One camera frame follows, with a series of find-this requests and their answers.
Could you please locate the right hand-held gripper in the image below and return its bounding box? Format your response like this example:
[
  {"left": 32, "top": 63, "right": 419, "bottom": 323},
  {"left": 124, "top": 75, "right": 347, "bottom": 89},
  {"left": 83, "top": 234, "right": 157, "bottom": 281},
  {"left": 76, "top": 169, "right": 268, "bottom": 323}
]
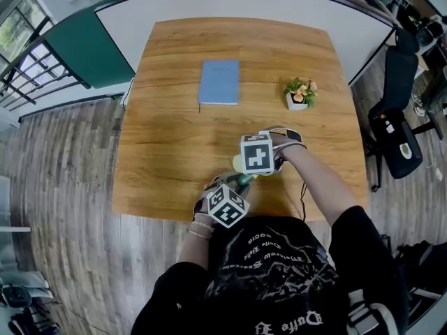
[{"left": 239, "top": 126, "right": 309, "bottom": 177}]

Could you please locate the white floor cable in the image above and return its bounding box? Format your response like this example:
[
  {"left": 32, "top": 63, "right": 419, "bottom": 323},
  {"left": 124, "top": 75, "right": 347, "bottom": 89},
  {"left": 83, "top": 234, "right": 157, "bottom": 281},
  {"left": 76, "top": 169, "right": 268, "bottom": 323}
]
[{"left": 423, "top": 130, "right": 445, "bottom": 181}]

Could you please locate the dark swivel chair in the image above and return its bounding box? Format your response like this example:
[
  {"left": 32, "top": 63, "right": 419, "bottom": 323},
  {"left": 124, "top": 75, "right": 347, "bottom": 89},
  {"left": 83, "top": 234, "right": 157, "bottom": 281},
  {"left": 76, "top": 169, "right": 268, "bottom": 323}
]
[{"left": 0, "top": 282, "right": 61, "bottom": 335}]

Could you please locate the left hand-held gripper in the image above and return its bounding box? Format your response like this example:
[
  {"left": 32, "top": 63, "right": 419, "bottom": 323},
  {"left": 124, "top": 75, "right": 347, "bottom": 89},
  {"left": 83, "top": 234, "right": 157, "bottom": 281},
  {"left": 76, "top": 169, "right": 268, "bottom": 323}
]
[{"left": 205, "top": 174, "right": 254, "bottom": 230}]

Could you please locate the white partition panel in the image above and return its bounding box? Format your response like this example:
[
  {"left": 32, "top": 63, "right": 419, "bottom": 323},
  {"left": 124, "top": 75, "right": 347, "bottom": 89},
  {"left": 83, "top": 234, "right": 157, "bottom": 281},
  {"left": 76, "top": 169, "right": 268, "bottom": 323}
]
[{"left": 94, "top": 0, "right": 397, "bottom": 87}]

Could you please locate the grey shoulder strap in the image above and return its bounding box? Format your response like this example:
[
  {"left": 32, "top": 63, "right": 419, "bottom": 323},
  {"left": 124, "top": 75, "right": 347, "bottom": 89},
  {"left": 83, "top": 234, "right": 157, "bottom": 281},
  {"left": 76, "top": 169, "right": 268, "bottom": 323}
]
[{"left": 346, "top": 288, "right": 400, "bottom": 335}]

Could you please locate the small potted plant white pot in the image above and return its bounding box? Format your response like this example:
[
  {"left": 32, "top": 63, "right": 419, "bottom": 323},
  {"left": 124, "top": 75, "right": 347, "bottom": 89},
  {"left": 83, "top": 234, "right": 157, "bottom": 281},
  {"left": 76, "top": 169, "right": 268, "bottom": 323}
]
[{"left": 283, "top": 77, "right": 320, "bottom": 112}]

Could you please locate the white round plate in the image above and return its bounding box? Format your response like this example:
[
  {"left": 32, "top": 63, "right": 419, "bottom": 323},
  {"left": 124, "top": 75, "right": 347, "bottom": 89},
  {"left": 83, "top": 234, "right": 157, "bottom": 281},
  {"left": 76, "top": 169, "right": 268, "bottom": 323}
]
[{"left": 398, "top": 142, "right": 414, "bottom": 161}]

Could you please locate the person's black printed t-shirt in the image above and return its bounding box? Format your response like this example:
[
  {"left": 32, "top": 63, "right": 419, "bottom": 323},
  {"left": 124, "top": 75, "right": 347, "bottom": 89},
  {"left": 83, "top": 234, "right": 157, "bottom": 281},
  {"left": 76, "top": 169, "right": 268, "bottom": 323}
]
[{"left": 130, "top": 205, "right": 410, "bottom": 335}]

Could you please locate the large window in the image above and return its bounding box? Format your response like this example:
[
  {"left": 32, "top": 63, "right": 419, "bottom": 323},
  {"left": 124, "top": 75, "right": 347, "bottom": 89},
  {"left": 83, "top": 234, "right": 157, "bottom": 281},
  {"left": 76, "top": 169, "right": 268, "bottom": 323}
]
[{"left": 0, "top": 0, "right": 54, "bottom": 63}]

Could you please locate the small yellow handheld fan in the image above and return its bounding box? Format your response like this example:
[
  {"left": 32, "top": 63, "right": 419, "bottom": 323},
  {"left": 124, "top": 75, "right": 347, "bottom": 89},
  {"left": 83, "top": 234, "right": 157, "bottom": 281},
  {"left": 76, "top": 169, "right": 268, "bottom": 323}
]
[{"left": 228, "top": 172, "right": 260, "bottom": 188}]

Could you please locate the wooden table with white legs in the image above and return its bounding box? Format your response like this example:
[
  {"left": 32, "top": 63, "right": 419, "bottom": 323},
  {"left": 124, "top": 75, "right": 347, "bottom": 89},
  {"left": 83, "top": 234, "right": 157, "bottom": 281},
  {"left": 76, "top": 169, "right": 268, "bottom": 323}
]
[{"left": 111, "top": 16, "right": 369, "bottom": 223}]

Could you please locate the beaded wrist bracelet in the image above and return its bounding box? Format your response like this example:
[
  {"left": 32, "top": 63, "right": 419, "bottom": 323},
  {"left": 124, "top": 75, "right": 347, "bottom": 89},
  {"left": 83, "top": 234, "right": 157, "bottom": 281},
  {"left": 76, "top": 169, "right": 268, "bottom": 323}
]
[{"left": 189, "top": 219, "right": 215, "bottom": 241}]

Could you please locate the black metal railing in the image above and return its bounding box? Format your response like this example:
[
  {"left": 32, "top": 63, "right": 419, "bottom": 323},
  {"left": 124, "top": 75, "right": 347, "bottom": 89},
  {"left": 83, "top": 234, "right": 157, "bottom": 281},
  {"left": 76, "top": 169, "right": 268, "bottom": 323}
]
[{"left": 0, "top": 38, "right": 92, "bottom": 107}]

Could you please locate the blue notebook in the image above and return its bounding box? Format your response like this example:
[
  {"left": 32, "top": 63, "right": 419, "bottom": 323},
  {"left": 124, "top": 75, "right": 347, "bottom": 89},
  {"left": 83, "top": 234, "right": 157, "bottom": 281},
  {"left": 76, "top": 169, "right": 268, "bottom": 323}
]
[{"left": 198, "top": 59, "right": 240, "bottom": 114}]

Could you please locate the person's right forearm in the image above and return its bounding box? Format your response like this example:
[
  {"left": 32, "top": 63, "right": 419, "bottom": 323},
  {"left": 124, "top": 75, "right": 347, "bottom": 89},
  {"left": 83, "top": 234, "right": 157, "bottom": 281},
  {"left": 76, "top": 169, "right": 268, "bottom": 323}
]
[{"left": 278, "top": 140, "right": 363, "bottom": 227}]

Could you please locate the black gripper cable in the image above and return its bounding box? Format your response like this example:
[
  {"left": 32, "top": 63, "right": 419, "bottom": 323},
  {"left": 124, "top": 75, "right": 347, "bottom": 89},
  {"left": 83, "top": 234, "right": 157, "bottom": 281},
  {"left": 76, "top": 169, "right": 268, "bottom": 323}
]
[{"left": 298, "top": 181, "right": 309, "bottom": 223}]

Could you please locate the green partition panel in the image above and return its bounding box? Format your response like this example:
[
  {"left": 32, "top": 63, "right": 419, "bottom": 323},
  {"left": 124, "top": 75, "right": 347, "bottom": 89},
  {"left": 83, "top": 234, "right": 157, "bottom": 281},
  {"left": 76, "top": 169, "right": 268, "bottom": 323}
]
[{"left": 43, "top": 6, "right": 137, "bottom": 90}]

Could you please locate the person's left forearm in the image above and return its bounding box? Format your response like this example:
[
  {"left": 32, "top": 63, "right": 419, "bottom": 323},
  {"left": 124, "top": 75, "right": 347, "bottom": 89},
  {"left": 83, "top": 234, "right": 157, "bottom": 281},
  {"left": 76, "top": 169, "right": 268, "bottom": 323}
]
[{"left": 177, "top": 218, "right": 214, "bottom": 270}]

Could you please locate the black office chair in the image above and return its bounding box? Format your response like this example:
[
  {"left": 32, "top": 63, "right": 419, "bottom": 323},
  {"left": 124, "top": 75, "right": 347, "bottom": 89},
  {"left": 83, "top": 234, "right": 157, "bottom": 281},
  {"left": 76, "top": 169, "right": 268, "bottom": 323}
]
[
  {"left": 381, "top": 233, "right": 447, "bottom": 328},
  {"left": 362, "top": 25, "right": 445, "bottom": 192}
]

